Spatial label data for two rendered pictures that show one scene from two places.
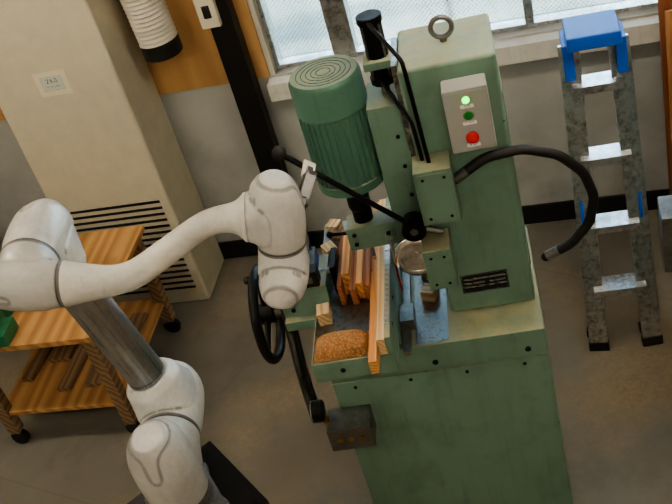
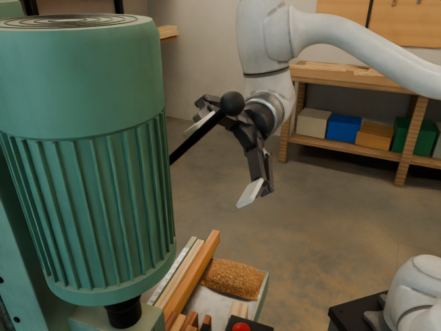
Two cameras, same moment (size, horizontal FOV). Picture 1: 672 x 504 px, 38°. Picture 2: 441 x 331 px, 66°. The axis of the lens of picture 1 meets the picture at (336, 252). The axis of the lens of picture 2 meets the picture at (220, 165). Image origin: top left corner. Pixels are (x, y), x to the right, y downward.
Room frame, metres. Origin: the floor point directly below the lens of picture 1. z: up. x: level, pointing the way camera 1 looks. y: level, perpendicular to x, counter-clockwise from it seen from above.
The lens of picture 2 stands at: (2.48, 0.10, 1.54)
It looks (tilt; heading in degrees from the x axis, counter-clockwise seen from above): 28 degrees down; 187
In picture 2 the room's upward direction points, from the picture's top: straight up
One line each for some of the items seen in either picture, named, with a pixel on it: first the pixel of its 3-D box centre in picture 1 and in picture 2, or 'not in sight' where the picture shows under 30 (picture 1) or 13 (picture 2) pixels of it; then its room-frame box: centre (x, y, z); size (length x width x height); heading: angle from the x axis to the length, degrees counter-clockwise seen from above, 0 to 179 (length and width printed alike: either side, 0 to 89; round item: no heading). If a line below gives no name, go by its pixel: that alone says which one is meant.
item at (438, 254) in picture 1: (439, 259); not in sight; (1.94, -0.24, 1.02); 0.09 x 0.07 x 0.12; 167
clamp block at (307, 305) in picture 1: (307, 285); not in sight; (2.14, 0.10, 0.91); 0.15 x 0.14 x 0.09; 167
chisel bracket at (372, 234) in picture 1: (375, 231); (119, 329); (2.13, -0.11, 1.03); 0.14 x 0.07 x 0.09; 77
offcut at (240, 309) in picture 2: (324, 314); (237, 316); (1.99, 0.08, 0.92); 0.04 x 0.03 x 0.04; 173
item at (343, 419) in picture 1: (351, 428); not in sight; (1.91, 0.10, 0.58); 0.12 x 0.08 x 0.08; 77
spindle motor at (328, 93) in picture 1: (338, 127); (95, 159); (2.13, -0.10, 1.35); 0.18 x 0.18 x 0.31
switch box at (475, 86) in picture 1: (468, 114); not in sight; (1.92, -0.38, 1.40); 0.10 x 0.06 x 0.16; 77
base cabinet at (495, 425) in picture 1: (456, 402); not in sight; (2.11, -0.21, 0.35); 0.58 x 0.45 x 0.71; 77
